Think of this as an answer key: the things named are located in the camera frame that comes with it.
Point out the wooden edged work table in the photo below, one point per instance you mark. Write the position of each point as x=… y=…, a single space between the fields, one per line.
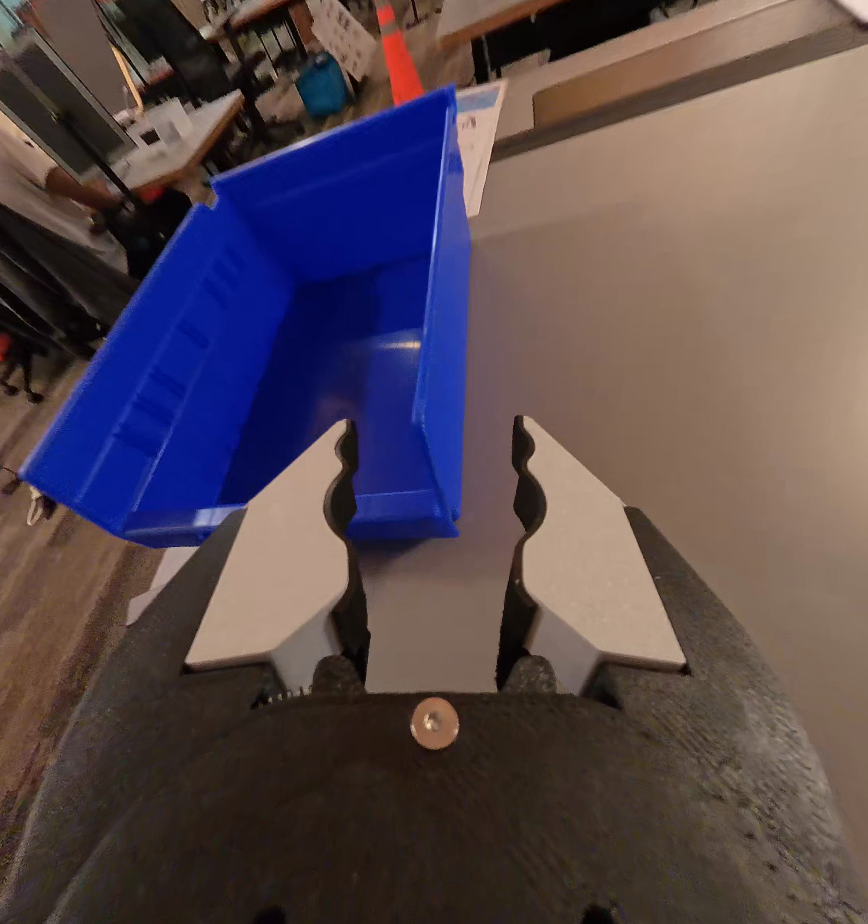
x=188 y=144

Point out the white sign board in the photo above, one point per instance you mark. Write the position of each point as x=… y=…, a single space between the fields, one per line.
x=344 y=36

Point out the printed paper sheet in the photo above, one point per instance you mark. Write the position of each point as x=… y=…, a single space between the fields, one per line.
x=481 y=144

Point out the orange traffic cone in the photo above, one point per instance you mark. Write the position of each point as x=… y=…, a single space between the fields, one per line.
x=401 y=58

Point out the blue plastic storage bin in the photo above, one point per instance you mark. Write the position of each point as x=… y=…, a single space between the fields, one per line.
x=318 y=325

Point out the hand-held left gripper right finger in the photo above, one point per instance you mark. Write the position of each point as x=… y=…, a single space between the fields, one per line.
x=593 y=570

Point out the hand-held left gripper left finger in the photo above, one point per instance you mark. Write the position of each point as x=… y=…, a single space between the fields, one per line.
x=275 y=570

